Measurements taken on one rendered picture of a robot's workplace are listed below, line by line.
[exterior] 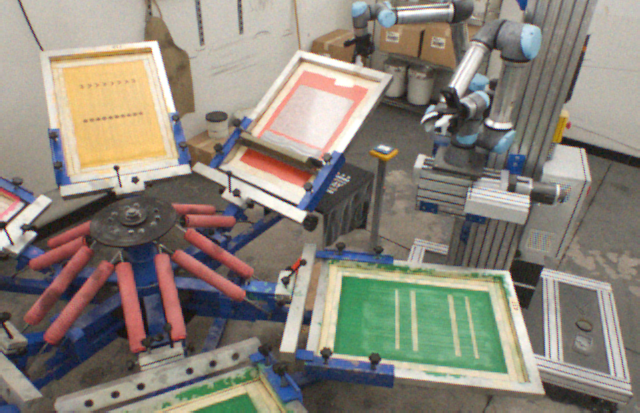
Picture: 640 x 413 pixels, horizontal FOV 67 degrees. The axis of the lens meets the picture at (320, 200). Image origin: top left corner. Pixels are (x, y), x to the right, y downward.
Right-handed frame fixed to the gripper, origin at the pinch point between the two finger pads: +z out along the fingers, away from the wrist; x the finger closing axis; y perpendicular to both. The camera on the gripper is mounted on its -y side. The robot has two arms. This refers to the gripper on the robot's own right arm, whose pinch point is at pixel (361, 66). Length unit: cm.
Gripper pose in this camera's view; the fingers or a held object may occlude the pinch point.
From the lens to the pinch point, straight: 273.7
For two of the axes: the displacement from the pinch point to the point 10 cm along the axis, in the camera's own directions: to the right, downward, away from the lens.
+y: 8.0, 3.6, -4.8
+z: 1.5, 6.6, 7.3
